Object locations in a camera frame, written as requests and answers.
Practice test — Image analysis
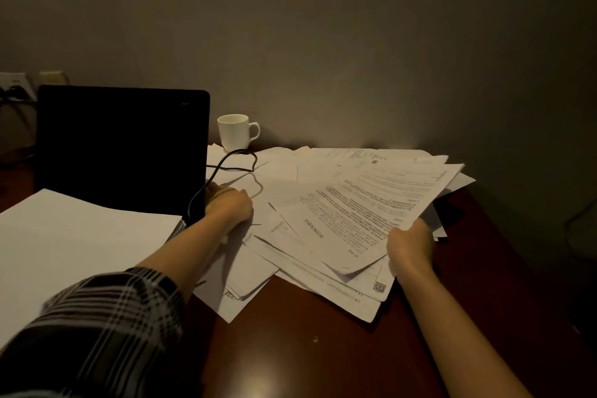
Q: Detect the person's right hand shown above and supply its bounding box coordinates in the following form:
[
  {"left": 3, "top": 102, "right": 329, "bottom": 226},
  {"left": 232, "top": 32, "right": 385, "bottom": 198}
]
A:
[{"left": 386, "top": 218, "right": 437, "bottom": 277}]

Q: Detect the person's left hand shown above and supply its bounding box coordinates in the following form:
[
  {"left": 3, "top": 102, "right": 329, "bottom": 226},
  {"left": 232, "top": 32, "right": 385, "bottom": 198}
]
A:
[{"left": 204, "top": 182, "right": 255, "bottom": 232}]

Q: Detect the printed white paper sheet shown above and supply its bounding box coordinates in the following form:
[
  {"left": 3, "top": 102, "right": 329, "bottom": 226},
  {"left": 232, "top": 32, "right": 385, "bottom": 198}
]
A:
[{"left": 275, "top": 162, "right": 465, "bottom": 275}]

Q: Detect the person's right forearm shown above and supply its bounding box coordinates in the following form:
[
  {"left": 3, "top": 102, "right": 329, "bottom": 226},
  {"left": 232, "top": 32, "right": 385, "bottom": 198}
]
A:
[{"left": 396, "top": 262, "right": 533, "bottom": 398}]

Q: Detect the person's left forearm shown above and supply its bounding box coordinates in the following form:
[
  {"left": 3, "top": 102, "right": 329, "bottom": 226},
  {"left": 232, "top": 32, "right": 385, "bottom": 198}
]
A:
[{"left": 134, "top": 215, "right": 229, "bottom": 303}]

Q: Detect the white ceramic cup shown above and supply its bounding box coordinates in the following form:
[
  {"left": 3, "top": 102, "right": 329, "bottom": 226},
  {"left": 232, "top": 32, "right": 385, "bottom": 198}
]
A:
[{"left": 217, "top": 113, "right": 261, "bottom": 152}]

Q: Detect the pile of printed papers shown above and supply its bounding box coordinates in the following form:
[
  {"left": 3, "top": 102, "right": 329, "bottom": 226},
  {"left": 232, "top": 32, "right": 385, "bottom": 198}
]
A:
[{"left": 193, "top": 145, "right": 477, "bottom": 324}]

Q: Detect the black laptop screen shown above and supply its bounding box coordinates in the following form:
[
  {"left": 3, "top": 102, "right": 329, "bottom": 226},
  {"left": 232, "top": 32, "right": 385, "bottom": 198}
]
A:
[{"left": 36, "top": 85, "right": 211, "bottom": 227}]

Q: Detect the stack of blank white paper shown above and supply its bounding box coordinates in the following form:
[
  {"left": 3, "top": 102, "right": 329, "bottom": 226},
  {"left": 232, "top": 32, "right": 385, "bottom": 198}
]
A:
[{"left": 0, "top": 188, "right": 187, "bottom": 348}]

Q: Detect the dark plaid shirt sleeve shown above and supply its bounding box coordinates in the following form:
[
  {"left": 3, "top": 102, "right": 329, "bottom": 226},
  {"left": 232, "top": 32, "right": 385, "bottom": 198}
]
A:
[{"left": 0, "top": 267, "right": 185, "bottom": 398}]

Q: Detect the black cable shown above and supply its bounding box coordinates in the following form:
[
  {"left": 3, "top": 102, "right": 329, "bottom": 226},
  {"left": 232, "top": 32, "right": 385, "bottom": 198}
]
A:
[{"left": 187, "top": 149, "right": 258, "bottom": 226}]

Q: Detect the white wall socket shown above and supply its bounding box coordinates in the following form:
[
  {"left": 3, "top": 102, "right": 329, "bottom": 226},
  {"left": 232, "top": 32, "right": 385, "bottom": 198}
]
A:
[{"left": 0, "top": 72, "right": 37, "bottom": 103}]

